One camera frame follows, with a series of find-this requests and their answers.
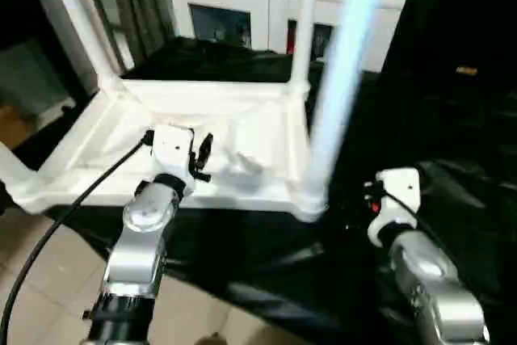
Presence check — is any white sliding door frame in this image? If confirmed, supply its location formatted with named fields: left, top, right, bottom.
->
left=78, top=0, right=137, bottom=72

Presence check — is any white plastic table top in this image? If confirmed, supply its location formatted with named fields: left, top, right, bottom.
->
left=10, top=77, right=331, bottom=224

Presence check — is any black work mat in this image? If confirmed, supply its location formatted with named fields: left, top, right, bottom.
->
left=0, top=36, right=517, bottom=345

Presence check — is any black cabinet with gold label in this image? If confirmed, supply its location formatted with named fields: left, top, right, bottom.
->
left=380, top=0, right=517, bottom=83

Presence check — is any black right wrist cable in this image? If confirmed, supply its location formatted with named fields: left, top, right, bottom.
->
left=374, top=185, right=468, bottom=267

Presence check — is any grey curtain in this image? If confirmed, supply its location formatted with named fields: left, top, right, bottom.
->
left=107, top=0, right=178, bottom=64

